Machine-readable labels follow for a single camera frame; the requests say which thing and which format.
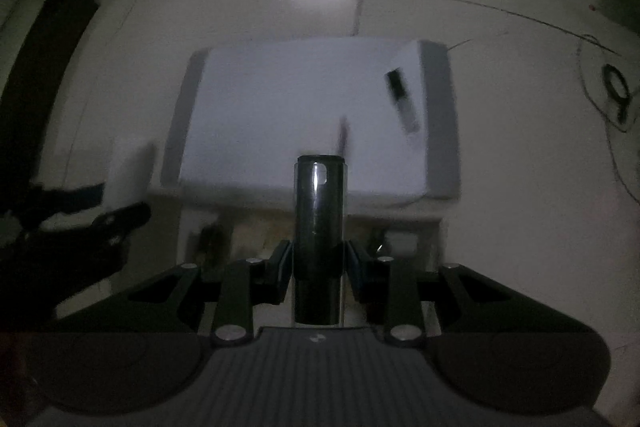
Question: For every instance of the small black-capped spray bottle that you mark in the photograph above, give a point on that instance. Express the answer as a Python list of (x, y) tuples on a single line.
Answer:
[(402, 102)]

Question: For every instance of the dark wooden furniture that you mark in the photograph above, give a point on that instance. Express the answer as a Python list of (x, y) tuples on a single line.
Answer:
[(40, 82)]

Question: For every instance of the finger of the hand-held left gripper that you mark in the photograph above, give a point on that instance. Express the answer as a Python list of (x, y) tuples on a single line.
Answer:
[(125, 217), (70, 202)]

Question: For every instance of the white cardboard box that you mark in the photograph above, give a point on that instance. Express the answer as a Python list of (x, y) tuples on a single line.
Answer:
[(127, 179)]

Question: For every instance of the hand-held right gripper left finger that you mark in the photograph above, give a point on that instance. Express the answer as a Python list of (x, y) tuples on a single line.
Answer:
[(286, 264)]

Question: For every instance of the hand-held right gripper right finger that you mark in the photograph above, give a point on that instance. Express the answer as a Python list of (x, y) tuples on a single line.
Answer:
[(352, 267)]

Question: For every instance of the black cylindrical device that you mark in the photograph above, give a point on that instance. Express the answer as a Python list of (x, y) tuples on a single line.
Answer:
[(317, 227)]

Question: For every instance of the white cardboard box lid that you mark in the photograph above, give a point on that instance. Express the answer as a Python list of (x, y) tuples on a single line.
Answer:
[(280, 107)]

